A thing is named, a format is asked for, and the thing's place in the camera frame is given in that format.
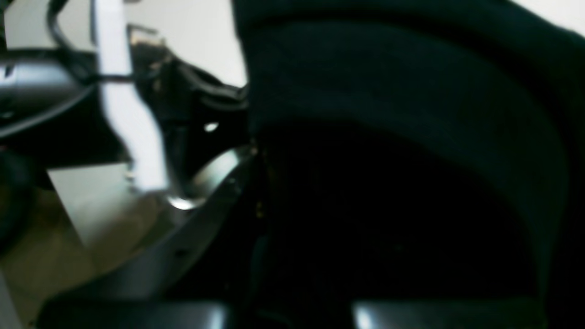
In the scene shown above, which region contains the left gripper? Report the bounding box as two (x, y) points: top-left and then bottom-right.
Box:
(91, 0), (250, 211)

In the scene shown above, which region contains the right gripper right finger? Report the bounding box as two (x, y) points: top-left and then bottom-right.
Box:
(352, 299), (549, 329)

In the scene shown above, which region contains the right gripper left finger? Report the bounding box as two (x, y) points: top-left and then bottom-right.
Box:
(36, 146), (257, 329)

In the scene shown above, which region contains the black T-shirt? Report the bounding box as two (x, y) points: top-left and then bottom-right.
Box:
(232, 0), (584, 329)

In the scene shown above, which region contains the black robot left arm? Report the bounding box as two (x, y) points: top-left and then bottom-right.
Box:
(1, 0), (250, 249)

